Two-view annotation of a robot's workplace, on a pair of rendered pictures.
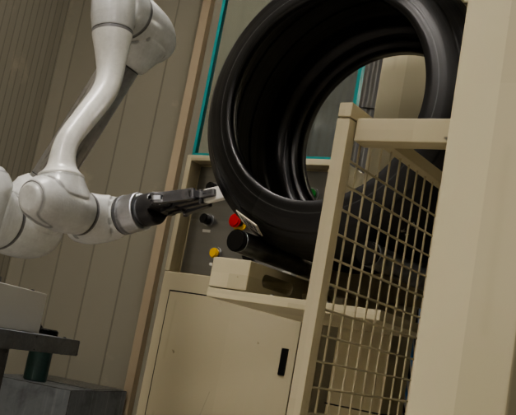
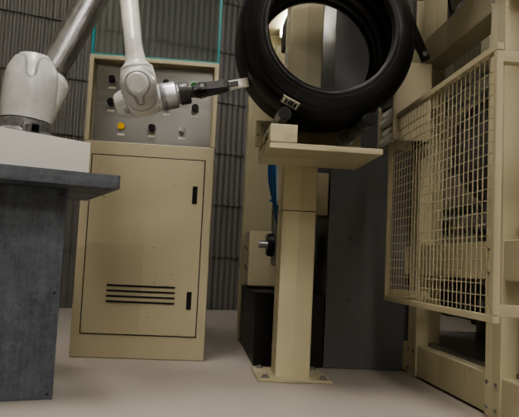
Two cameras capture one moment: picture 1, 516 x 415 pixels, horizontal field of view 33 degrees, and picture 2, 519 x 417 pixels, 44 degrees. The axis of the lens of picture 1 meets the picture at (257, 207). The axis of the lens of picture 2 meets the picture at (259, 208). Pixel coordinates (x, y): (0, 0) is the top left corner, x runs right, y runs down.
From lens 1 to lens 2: 1.41 m
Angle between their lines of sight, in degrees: 39
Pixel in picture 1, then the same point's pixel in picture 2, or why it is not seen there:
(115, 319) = not seen: outside the picture
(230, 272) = (285, 132)
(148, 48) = not seen: outside the picture
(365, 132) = (506, 57)
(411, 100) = (313, 31)
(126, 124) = not seen: outside the picture
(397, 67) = (302, 10)
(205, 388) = (136, 218)
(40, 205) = (147, 88)
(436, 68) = (399, 19)
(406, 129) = not seen: outside the picture
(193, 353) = (122, 196)
